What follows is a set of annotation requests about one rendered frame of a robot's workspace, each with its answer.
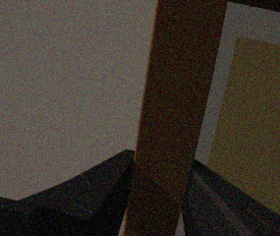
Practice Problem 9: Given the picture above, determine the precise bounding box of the dark brown picture frame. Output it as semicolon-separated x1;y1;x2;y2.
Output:
123;0;280;236

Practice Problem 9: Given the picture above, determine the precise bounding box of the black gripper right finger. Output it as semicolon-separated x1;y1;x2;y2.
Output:
182;160;280;236

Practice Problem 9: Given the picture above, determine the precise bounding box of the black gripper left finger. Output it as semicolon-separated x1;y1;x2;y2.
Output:
0;149;135;236

